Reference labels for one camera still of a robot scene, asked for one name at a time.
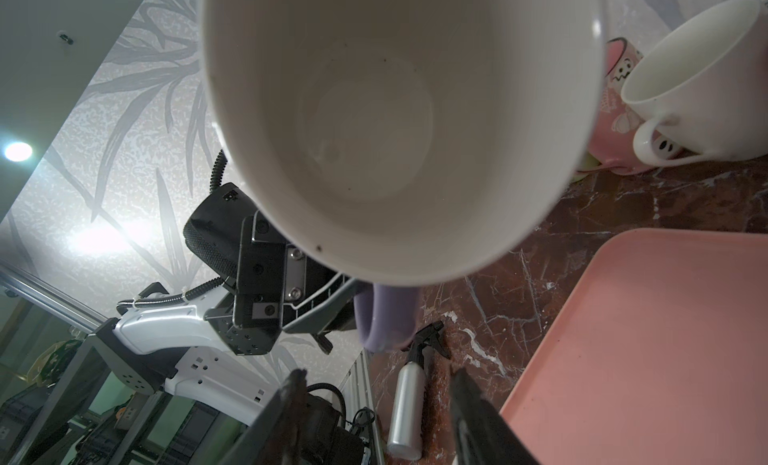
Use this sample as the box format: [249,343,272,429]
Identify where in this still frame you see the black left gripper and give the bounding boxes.
[221,212,362,356]

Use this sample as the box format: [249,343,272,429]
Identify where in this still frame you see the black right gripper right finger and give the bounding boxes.
[449,368,538,464]

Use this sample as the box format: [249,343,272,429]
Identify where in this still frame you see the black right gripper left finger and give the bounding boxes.
[219,369,308,465]

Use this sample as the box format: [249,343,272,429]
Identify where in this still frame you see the purple mug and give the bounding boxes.
[198,0,606,353]

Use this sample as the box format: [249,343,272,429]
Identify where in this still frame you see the pink mug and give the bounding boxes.
[587,37,653,176]

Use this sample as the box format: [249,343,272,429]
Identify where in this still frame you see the white mug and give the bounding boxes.
[621,0,767,168]

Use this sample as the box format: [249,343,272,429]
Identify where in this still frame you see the light green mug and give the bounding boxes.
[571,152,601,183]

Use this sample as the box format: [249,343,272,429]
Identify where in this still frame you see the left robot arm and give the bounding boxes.
[96,154,363,424]

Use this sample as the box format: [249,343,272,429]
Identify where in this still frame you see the silver spray bottle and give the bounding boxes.
[387,321,450,461]

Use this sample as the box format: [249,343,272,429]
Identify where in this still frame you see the pink plastic tray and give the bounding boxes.
[501,229,767,464]

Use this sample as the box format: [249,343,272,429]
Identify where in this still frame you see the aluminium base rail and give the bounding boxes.
[340,350,386,464]

